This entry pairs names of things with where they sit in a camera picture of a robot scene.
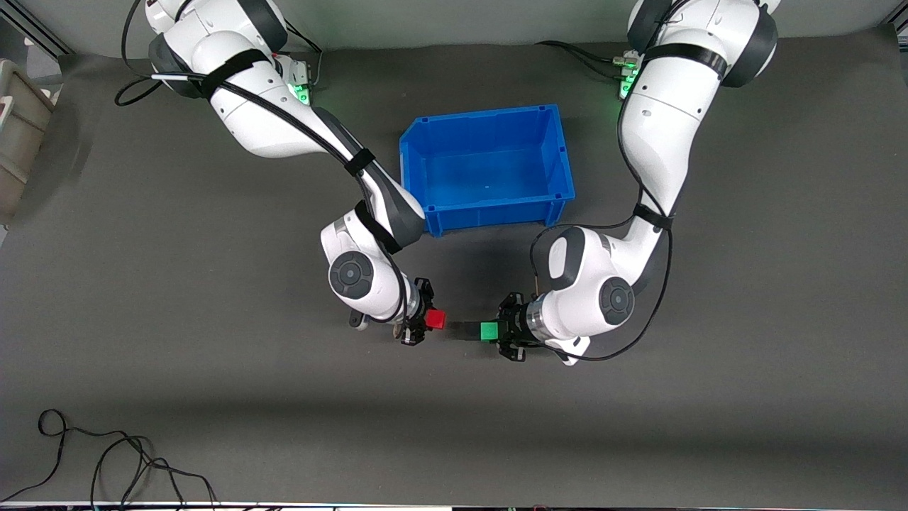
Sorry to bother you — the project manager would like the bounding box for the black right arm base cable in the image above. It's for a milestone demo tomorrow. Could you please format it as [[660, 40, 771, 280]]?
[[280, 18, 324, 92]]

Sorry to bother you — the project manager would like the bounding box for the blue plastic storage bin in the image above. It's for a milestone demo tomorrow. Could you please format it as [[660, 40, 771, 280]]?
[[399, 104, 576, 237]]

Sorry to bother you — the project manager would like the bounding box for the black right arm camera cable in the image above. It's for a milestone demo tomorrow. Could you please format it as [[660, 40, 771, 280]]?
[[115, 0, 412, 324]]

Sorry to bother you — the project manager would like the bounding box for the dark grey table mat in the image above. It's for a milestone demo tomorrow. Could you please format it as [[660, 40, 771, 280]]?
[[0, 27, 908, 507]]

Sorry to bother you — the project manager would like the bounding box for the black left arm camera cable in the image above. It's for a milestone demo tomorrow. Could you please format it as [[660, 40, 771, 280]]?
[[529, 106, 675, 363]]

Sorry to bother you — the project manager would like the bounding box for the thin black loose cable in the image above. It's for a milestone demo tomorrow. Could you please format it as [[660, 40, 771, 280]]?
[[0, 410, 218, 511]]

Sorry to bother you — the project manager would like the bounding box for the black arm base cable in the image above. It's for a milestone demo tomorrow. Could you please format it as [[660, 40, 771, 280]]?
[[536, 39, 632, 80], [280, 18, 324, 92]]

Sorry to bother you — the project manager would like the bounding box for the beige plastic crate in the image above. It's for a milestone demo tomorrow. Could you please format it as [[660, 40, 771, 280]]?
[[0, 59, 57, 228]]

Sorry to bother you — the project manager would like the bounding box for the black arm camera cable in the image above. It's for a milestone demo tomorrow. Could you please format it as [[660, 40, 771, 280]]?
[[529, 106, 675, 363], [115, 0, 412, 324]]

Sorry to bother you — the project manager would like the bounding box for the black left arm base cable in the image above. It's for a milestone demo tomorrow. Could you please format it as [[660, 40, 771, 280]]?
[[536, 39, 632, 80]]

